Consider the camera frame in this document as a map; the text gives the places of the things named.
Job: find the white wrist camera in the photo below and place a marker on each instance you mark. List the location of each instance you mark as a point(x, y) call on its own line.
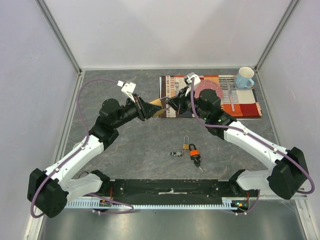
point(127, 88)
point(192, 78)

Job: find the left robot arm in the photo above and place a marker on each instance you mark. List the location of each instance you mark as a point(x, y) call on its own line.
point(51, 189)

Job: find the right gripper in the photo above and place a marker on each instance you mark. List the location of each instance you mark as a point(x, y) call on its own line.
point(180, 103)

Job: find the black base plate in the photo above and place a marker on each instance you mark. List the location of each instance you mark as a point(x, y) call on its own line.
point(172, 191)

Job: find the pink handled knife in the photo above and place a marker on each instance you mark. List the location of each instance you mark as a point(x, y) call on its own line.
point(230, 95)

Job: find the small brass padlock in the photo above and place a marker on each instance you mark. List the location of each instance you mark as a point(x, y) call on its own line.
point(185, 145)

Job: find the colourful patchwork placemat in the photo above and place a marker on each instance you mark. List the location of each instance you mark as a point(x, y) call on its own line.
point(245, 100)

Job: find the pink dotted plate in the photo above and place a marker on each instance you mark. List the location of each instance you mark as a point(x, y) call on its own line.
point(208, 84)

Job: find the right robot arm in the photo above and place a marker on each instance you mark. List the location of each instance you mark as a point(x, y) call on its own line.
point(286, 168)

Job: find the light blue mug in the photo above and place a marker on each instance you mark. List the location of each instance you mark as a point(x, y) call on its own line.
point(244, 78)

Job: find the orange black padlock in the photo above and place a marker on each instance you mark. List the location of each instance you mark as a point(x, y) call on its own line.
point(194, 152)

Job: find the light blue cable duct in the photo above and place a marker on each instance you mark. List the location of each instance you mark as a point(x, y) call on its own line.
point(99, 204)

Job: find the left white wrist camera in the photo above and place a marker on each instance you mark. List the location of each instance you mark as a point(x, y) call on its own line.
point(127, 88)

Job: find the large brass padlock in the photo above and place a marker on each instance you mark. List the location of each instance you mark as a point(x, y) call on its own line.
point(158, 102)

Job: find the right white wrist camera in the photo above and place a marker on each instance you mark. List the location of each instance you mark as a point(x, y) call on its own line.
point(192, 78)

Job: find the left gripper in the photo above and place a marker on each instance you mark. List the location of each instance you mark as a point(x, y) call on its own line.
point(146, 109)

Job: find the pink handled fork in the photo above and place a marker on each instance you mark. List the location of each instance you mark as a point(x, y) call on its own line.
point(177, 85)

